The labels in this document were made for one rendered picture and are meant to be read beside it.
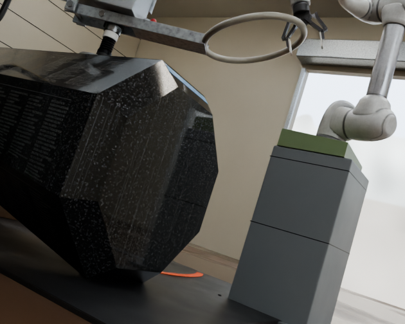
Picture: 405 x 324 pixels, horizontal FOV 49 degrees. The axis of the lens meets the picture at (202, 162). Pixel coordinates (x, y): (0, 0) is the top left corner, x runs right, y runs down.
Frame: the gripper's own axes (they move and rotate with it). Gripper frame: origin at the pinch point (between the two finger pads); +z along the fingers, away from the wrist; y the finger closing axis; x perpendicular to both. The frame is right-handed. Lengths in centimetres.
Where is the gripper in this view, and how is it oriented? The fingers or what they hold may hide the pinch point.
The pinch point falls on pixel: (306, 48)
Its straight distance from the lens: 210.0
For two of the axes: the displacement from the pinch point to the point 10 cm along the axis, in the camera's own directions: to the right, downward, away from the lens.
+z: 0.8, 9.8, -1.7
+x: -3.3, -1.4, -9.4
